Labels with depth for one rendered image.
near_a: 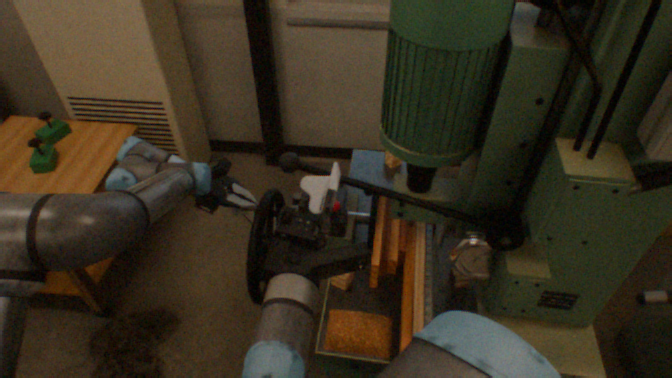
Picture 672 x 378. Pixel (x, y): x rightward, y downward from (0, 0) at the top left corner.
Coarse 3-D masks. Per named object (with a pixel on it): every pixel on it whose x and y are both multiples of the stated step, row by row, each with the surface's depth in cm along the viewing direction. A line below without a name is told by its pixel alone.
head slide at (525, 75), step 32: (512, 32) 66; (544, 32) 66; (512, 64) 66; (544, 64) 65; (512, 96) 69; (544, 96) 68; (512, 128) 73; (480, 160) 79; (512, 160) 77; (480, 192) 84; (512, 192) 82
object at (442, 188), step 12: (396, 180) 95; (444, 180) 95; (456, 180) 96; (408, 192) 93; (432, 192) 93; (444, 192) 93; (456, 192) 93; (396, 204) 94; (408, 204) 93; (444, 204) 92; (456, 204) 91; (396, 216) 96; (408, 216) 96; (420, 216) 95; (432, 216) 95
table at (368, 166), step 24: (360, 168) 123; (384, 168) 123; (360, 192) 117; (360, 240) 106; (336, 288) 97; (360, 288) 97; (384, 288) 97; (384, 312) 93; (336, 360) 88; (360, 360) 86; (384, 360) 86
